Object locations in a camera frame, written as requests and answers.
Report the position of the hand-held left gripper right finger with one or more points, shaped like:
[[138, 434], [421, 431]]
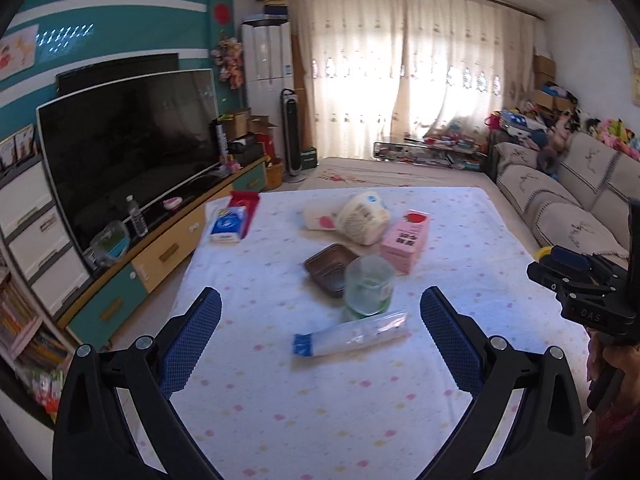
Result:
[[450, 340]]

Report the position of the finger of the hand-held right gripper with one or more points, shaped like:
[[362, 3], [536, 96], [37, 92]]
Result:
[[567, 260]]

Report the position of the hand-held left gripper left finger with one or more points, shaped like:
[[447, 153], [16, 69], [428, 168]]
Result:
[[192, 340]]

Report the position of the person's right forearm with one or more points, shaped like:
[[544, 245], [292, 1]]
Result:
[[620, 435]]

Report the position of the person's right hand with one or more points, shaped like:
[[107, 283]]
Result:
[[622, 365]]

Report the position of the beige sofa with deer covers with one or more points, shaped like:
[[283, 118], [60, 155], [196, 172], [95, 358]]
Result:
[[560, 200]]

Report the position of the teal and yellow tv cabinet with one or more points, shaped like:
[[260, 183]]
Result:
[[165, 255]]

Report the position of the green translucent cup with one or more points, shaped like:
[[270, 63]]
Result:
[[369, 287]]

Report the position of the pink milk carton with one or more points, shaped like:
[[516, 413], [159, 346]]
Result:
[[406, 240]]

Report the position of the blue tissue pack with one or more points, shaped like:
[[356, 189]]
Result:
[[227, 225]]

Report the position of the pile of plush toys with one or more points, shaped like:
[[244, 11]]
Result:
[[610, 132]]

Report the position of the clear water bottle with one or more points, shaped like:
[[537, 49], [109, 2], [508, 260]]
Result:
[[136, 217]]

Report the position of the pink small dish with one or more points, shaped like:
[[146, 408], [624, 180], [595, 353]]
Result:
[[172, 203]]

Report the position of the brown plastic tray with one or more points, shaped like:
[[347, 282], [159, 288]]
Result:
[[327, 270]]

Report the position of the red flat packet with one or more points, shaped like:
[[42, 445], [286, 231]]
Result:
[[247, 202]]

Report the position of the blue and white toy box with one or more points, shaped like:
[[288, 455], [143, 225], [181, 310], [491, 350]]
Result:
[[515, 120]]

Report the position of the shelf of books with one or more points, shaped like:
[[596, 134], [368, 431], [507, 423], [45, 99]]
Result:
[[30, 345]]

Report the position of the glass coffee table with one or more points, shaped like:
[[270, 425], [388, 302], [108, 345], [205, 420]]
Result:
[[430, 152]]

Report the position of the white and pink packet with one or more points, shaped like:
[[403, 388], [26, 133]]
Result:
[[320, 220]]

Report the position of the stack of cardboard boxes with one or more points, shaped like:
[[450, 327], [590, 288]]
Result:
[[547, 80]]

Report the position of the orange basket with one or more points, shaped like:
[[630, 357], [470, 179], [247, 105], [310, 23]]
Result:
[[274, 174]]

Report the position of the white drawer unit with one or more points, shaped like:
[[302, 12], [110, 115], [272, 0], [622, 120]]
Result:
[[35, 240]]

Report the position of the large flat television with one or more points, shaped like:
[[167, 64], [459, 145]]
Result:
[[125, 160]]

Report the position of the dark green box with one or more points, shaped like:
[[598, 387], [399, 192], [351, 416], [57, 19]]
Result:
[[308, 158]]

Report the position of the open cardboard box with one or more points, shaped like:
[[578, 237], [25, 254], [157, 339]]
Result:
[[245, 122]]

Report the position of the sheer embroidered curtain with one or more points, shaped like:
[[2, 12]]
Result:
[[465, 60], [350, 70]]

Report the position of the black tower fan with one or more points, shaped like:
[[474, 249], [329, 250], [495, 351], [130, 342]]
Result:
[[292, 135]]

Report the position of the picture frames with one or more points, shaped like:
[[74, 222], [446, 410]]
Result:
[[17, 147]]

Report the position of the white standing air conditioner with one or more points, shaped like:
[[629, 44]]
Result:
[[267, 80]]

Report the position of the small flat television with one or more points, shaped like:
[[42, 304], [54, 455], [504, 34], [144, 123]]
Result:
[[115, 72]]

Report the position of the hanging flower decoration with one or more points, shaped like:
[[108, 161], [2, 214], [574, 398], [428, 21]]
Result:
[[227, 62]]

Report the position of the stack of boxes on conditioner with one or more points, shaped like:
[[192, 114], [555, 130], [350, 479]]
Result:
[[276, 10]]

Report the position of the red round wall decoration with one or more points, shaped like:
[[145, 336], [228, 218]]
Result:
[[222, 12]]

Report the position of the cartoon wall poster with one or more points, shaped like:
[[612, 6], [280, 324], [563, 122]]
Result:
[[17, 52]]

